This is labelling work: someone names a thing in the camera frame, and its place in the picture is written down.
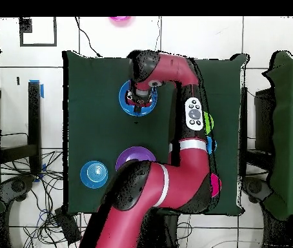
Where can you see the small pinkish red bowl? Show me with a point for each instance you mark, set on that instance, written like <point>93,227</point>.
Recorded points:
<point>216,184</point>

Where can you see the black metal stand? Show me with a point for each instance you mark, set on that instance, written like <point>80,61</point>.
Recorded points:
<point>34,116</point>
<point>262,108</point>

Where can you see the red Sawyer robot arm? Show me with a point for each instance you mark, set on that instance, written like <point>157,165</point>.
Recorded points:
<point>182,175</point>

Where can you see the small blue bowl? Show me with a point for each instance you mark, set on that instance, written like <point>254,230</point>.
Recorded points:
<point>94,174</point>

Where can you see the small green bowl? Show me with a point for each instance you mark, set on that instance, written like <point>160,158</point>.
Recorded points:
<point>209,124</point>

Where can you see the large blue bowl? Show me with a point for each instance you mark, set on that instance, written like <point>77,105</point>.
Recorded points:
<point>125,108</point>

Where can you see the purple bowl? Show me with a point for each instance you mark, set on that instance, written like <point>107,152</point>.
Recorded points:
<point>136,153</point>

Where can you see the black equipment base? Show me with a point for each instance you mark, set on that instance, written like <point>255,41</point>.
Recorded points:
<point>255,187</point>
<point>17,186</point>

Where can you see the blue cup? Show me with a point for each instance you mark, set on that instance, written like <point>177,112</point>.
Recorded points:
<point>211,145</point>

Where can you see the large pink bowl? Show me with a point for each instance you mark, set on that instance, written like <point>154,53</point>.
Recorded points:
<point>120,18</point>

